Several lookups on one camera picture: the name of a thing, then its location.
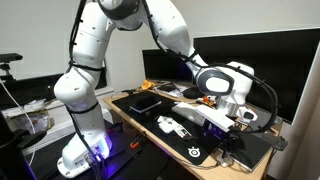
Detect black notebook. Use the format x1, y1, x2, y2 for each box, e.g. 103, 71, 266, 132
231, 133, 272, 172

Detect orange handled clamp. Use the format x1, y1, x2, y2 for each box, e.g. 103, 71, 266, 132
130, 132, 146, 149

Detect orange object on desk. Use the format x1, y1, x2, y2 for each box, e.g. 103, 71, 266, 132
141, 80, 155, 90

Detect white flat box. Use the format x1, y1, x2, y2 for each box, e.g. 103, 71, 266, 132
157, 116, 173, 123

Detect grey monitor stand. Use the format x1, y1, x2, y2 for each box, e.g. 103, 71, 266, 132
256, 113, 289, 152

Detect black desk mat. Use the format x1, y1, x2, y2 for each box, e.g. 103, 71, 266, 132
112, 91, 221, 165

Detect black round pouch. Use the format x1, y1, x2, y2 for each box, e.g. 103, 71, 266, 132
183, 87, 204, 99

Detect white box with black dot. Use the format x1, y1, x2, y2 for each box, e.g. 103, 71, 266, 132
159, 120, 179, 134

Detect white charger block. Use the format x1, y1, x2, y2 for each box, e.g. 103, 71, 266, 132
218, 156, 233, 167

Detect large black monitor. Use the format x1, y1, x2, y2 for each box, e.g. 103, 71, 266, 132
194, 28, 320, 124

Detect black tablet with white edge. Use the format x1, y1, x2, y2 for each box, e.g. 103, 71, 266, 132
130, 97, 161, 113

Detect braided charger cable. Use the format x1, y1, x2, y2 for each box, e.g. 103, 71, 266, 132
173, 155, 222, 172

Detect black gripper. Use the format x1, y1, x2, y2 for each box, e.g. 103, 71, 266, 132
219, 130, 245, 157

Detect small black monitor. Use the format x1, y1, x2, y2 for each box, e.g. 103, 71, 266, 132
142, 50, 192, 82

